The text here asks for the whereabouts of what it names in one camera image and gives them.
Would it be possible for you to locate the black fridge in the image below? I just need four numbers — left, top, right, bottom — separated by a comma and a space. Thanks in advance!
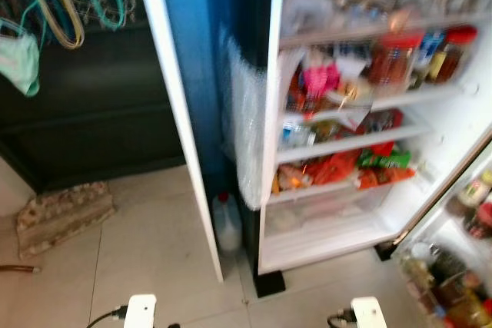
254, 0, 492, 299

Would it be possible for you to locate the fridge door with shelves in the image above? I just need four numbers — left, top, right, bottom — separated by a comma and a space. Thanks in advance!
391, 142, 492, 328

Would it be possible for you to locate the bottle with white label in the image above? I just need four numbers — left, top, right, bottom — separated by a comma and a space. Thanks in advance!
457, 170, 492, 218

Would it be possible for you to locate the red container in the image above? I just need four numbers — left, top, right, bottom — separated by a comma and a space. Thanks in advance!
476, 200, 492, 238

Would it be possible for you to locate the dark bottle with red cap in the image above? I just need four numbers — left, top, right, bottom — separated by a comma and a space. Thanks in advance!
430, 25, 478, 84

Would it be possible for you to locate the green snack packet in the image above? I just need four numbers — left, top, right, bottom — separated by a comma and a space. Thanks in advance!
357, 147, 413, 170

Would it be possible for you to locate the bottle with blue label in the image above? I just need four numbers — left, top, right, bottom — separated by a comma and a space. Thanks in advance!
415, 29, 446, 88

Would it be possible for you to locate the jar with red lid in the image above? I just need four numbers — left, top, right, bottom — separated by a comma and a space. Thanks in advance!
367, 29, 424, 88

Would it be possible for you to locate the orange snack packet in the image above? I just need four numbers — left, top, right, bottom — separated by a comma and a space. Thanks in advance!
304, 151, 362, 187

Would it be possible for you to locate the amber glass bottle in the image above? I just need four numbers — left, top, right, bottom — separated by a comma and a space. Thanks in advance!
441, 296, 490, 328

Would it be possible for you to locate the clear crisper drawer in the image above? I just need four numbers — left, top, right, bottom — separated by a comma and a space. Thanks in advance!
264, 181, 394, 238

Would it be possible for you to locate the pink packet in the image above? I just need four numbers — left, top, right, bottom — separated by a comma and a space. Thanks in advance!
301, 62, 341, 99

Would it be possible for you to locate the clear plastic bag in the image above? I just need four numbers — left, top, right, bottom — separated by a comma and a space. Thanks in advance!
280, 0, 340, 38

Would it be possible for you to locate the clear bubble wrap sheet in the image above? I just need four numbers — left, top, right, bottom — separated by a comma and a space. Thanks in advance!
221, 31, 271, 210

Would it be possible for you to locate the clear bottle with red cap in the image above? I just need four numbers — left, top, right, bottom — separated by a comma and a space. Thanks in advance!
213, 191, 244, 257

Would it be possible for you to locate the black cabinet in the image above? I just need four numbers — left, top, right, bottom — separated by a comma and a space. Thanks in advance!
0, 19, 187, 193

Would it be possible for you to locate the grey egg carton stack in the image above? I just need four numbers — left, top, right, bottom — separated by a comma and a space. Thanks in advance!
15, 181, 117, 260

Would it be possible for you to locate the yellow clothes hanger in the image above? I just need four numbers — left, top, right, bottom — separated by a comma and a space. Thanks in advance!
29, 0, 86, 51

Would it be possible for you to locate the mint green cloth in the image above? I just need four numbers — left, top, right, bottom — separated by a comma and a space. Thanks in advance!
0, 24, 42, 99

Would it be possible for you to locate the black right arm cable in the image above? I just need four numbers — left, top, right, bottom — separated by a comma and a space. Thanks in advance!
326, 308, 359, 328

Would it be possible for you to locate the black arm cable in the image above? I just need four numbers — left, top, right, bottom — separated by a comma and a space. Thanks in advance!
326, 308, 359, 328
85, 306, 128, 328

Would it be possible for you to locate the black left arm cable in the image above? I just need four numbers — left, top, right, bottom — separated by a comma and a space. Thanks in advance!
85, 306, 128, 328

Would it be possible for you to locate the brown hose end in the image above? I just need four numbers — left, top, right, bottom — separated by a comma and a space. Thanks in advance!
0, 263, 40, 274

